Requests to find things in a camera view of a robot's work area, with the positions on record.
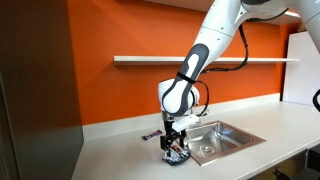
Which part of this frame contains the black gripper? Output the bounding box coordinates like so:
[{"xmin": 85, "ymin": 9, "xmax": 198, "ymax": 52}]
[{"xmin": 159, "ymin": 118, "xmax": 188, "ymax": 159}]

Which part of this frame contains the dark grey cabinet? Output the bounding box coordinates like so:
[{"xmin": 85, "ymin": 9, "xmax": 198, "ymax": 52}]
[{"xmin": 0, "ymin": 0, "xmax": 85, "ymax": 180}]

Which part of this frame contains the thick white wall shelf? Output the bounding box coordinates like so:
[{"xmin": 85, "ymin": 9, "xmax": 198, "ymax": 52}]
[{"xmin": 146, "ymin": 0, "xmax": 302, "ymax": 26}]

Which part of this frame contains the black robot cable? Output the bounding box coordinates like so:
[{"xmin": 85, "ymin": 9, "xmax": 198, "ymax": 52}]
[{"xmin": 194, "ymin": 23, "xmax": 250, "ymax": 118}]

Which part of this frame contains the brown cardboard box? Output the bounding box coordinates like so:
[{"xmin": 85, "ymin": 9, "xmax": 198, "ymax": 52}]
[{"xmin": 297, "ymin": 20, "xmax": 308, "ymax": 33}]

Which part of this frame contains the long thin white wall shelf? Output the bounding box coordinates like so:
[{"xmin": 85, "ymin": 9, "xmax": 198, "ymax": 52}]
[{"xmin": 113, "ymin": 55, "xmax": 300, "ymax": 66}]

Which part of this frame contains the white board panel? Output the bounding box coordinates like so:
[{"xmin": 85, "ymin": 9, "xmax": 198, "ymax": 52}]
[{"xmin": 282, "ymin": 30, "xmax": 320, "ymax": 108}]

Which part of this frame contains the black chair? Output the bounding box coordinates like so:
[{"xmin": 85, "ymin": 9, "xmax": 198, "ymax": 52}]
[{"xmin": 272, "ymin": 167, "xmax": 320, "ymax": 180}]

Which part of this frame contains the purple candy bar packet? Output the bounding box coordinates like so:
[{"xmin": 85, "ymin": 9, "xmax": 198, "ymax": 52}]
[{"xmin": 141, "ymin": 129, "xmax": 164, "ymax": 142}]

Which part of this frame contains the thick black base cable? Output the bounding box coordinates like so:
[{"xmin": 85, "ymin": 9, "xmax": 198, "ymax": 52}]
[{"xmin": 311, "ymin": 87, "xmax": 320, "ymax": 113}]

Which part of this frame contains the stainless steel sink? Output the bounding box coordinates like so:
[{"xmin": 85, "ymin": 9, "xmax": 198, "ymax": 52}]
[{"xmin": 179, "ymin": 120, "xmax": 267, "ymax": 167}]

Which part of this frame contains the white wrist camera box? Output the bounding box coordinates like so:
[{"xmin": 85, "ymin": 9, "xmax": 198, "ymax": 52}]
[{"xmin": 171, "ymin": 113, "xmax": 201, "ymax": 133}]

